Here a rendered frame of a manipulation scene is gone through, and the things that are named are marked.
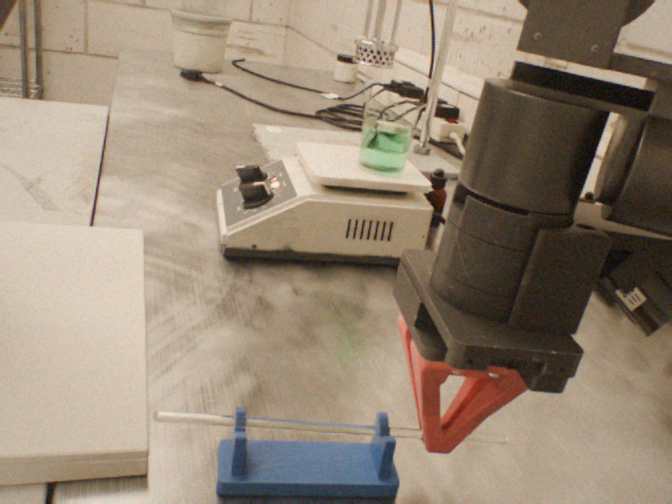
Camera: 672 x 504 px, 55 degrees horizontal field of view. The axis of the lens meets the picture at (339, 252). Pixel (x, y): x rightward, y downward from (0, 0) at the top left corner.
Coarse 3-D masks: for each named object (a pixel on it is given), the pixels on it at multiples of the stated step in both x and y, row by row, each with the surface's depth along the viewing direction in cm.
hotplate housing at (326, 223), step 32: (288, 160) 69; (320, 192) 60; (352, 192) 62; (384, 192) 63; (224, 224) 61; (256, 224) 59; (288, 224) 60; (320, 224) 60; (352, 224) 61; (384, 224) 62; (416, 224) 62; (256, 256) 61; (288, 256) 61; (320, 256) 62; (352, 256) 63; (384, 256) 64
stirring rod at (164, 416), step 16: (160, 416) 33; (176, 416) 33; (192, 416) 33; (208, 416) 33; (224, 416) 34; (240, 416) 34; (320, 432) 35; (336, 432) 35; (352, 432) 35; (368, 432) 35; (384, 432) 35; (400, 432) 36; (416, 432) 36
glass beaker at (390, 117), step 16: (368, 96) 62; (384, 96) 64; (400, 96) 64; (368, 112) 61; (384, 112) 60; (400, 112) 59; (416, 112) 60; (368, 128) 61; (384, 128) 60; (400, 128) 60; (368, 144) 61; (384, 144) 61; (400, 144) 61; (368, 160) 62; (384, 160) 61; (400, 160) 62
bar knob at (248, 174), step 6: (240, 168) 66; (246, 168) 66; (252, 168) 65; (258, 168) 65; (240, 174) 67; (246, 174) 66; (252, 174) 66; (258, 174) 65; (264, 174) 66; (246, 180) 67; (252, 180) 66; (258, 180) 66; (264, 180) 66
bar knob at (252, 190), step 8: (248, 184) 61; (256, 184) 61; (264, 184) 60; (240, 192) 62; (248, 192) 61; (256, 192) 61; (264, 192) 60; (272, 192) 62; (248, 200) 62; (256, 200) 61; (264, 200) 61; (248, 208) 61
